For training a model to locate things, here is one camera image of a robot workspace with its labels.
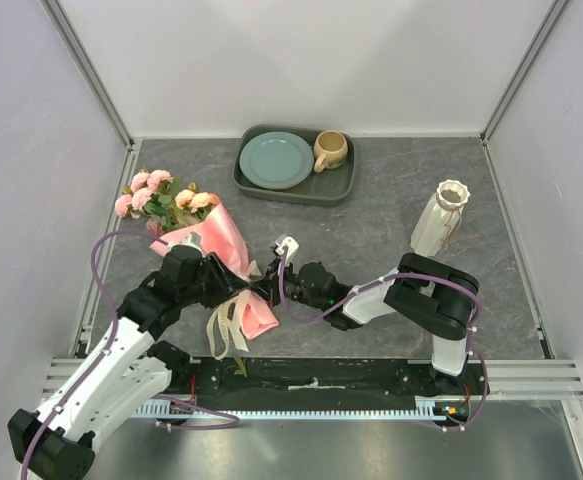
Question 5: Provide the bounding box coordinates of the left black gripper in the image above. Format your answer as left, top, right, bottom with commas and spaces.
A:
179, 251, 249, 309

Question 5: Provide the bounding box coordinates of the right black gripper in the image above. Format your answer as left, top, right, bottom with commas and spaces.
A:
248, 257, 326, 312

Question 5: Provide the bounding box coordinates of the pink wrapping paper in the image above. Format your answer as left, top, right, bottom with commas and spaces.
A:
160, 203, 279, 340

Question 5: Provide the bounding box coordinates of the beige ribbon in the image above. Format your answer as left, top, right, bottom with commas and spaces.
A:
206, 288, 252, 360

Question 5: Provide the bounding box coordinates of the pink flower bunch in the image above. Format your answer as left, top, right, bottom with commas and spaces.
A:
114, 168, 221, 236

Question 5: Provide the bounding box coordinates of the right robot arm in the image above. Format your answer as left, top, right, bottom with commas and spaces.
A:
258, 253, 482, 394

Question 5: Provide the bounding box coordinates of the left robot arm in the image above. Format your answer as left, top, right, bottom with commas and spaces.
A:
7, 246, 248, 479

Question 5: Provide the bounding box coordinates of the white ribbed vase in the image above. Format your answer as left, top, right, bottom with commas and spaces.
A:
410, 179, 471, 257

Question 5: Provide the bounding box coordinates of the dark green tray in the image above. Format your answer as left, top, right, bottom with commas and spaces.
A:
232, 124, 356, 206

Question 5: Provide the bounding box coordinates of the teal plate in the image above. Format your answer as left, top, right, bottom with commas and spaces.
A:
238, 131, 314, 190

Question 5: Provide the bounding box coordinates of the beige ceramic mug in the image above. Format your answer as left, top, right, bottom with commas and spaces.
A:
313, 131, 348, 173

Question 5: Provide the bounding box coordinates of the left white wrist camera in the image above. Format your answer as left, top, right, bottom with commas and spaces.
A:
166, 232, 206, 256

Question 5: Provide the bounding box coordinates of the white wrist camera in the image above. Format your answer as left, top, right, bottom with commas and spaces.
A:
271, 234, 300, 263
166, 232, 206, 256

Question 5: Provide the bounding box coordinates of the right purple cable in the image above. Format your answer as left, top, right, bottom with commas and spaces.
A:
276, 254, 492, 434

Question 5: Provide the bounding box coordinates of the purple cable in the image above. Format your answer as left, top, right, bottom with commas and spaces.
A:
276, 254, 492, 434
18, 228, 172, 480

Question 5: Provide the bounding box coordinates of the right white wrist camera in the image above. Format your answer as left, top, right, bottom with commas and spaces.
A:
271, 234, 300, 263

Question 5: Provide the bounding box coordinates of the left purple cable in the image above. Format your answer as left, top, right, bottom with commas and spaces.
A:
18, 228, 172, 480

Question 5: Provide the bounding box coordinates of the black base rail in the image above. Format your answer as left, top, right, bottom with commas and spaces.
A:
165, 357, 489, 400

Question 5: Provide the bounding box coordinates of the slotted cable duct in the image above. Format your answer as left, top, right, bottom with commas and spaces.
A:
129, 399, 449, 421

